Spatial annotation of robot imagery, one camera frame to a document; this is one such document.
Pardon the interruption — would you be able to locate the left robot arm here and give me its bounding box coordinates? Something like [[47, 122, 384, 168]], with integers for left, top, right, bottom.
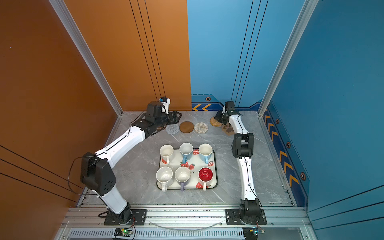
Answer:
[[80, 97, 182, 225]]

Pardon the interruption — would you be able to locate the light blue mug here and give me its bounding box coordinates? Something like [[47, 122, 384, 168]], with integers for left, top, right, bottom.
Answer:
[[199, 144, 213, 165]]

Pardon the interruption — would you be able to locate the strawberry print white tray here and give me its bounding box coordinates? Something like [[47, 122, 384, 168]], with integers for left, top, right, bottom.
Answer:
[[157, 149, 218, 191]]

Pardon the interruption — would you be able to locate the colourful zigzag rope coaster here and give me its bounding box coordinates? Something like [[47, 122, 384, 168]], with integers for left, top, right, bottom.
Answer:
[[194, 122, 209, 134]]

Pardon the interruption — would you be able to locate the red interior mug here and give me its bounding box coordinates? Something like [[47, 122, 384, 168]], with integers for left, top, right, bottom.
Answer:
[[196, 167, 214, 191]]

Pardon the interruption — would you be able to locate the aluminium front rail frame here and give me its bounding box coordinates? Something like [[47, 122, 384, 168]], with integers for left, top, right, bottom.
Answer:
[[54, 204, 317, 240]]

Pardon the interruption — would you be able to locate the green circuit board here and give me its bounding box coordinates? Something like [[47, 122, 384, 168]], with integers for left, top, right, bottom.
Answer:
[[114, 228, 135, 240], [243, 228, 265, 240]]

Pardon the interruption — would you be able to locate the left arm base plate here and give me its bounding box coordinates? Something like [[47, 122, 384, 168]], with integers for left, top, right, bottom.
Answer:
[[104, 209, 147, 226]]

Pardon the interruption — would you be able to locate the light wooden round coaster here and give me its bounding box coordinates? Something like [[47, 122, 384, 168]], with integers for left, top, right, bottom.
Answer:
[[180, 121, 195, 133]]

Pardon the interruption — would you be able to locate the light blue rope coaster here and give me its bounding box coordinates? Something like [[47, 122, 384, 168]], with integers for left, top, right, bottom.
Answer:
[[166, 124, 180, 135]]

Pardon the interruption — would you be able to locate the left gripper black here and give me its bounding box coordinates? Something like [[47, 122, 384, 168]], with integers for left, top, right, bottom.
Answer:
[[154, 110, 182, 130]]

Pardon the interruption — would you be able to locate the white mug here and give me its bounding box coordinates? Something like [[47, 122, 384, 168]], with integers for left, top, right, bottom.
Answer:
[[156, 167, 174, 192], [160, 145, 174, 165]]

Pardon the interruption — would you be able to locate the paw shaped brown coaster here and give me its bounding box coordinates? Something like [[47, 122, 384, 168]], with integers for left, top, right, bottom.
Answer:
[[222, 126, 235, 136]]

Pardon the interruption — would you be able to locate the right green circuit board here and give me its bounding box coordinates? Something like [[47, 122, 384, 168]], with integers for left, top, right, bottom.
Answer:
[[243, 228, 265, 240]]

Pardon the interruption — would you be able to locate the woven rattan round coaster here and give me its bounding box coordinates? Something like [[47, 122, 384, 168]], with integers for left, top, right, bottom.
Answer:
[[210, 117, 222, 127]]

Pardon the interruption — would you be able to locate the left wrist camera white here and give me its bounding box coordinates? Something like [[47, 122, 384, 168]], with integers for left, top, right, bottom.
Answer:
[[159, 97, 171, 115]]

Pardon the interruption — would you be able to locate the right aluminium corner post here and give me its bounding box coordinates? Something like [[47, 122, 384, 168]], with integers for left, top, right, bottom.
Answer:
[[258, 0, 319, 117]]

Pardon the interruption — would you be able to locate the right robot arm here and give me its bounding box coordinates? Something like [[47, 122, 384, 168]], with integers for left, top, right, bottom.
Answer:
[[215, 101, 267, 226]]

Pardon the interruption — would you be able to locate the left green circuit board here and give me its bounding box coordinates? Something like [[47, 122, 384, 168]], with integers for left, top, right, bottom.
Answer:
[[114, 228, 135, 240]]

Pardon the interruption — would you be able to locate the aluminium corner post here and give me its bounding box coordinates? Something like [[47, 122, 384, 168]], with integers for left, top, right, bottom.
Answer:
[[49, 0, 123, 117], [258, 0, 319, 117]]

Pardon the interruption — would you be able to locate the left aluminium corner post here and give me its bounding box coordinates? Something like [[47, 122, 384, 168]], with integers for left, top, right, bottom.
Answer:
[[49, 0, 123, 117]]

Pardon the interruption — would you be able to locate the lavender mug front middle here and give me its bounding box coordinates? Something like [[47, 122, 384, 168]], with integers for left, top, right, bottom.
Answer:
[[175, 167, 191, 192]]

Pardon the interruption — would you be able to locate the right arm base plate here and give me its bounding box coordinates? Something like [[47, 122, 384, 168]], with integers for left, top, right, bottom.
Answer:
[[226, 209, 268, 226]]

